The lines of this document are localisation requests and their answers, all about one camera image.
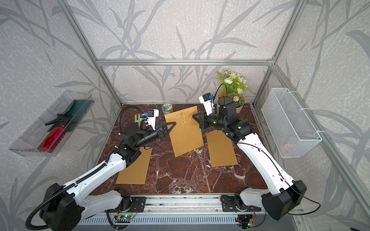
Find bag closure string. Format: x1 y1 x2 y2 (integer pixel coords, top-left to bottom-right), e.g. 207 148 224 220
176 112 194 124

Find kraft file bag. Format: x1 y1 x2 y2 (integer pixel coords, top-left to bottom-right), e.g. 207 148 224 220
165 106 204 157
116 147 152 185
206 130 238 167

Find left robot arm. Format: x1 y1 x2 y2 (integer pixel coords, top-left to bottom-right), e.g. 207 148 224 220
25 122 176 231

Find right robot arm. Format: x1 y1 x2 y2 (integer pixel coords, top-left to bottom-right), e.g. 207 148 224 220
193 93 307 220

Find peach flower pot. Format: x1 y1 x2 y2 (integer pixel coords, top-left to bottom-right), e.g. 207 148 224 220
217 93 246 115

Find small labelled tin can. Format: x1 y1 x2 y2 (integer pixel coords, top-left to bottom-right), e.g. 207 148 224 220
161 104 173 115

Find green garden hand fork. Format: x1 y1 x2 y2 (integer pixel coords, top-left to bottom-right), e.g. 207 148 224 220
135 114 144 124

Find green artificial plant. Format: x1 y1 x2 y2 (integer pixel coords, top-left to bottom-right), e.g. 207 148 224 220
217 69 249 103

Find green dustpan scoop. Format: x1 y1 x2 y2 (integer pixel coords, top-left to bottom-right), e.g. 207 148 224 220
45 100 94 132

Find left circuit board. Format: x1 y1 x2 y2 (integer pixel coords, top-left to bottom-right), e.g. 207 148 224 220
114 214 136 224

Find circuit board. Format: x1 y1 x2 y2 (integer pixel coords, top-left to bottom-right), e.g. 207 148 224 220
114 214 136 224
234 214 255 231

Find right circuit board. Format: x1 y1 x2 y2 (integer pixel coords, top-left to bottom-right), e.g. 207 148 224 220
234 214 255 231

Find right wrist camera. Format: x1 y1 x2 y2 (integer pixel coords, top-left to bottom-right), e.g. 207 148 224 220
199 93 214 115

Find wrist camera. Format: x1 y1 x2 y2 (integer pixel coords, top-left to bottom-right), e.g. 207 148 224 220
199 93 214 115
142 109 159 130

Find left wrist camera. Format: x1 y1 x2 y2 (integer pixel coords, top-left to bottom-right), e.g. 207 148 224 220
142 109 159 130

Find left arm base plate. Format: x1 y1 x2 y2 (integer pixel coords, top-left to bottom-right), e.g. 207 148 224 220
108 196 146 213

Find white wire mesh basket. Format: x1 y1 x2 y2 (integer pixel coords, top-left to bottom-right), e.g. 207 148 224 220
261 88 322 158

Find aluminium front rail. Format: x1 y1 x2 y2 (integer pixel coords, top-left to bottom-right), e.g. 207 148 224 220
59 194 304 217

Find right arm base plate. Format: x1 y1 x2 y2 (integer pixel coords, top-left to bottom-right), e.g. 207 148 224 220
220 194 262 212

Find clear plastic wall bin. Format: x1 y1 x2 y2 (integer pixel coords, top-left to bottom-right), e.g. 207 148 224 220
9 90 93 157

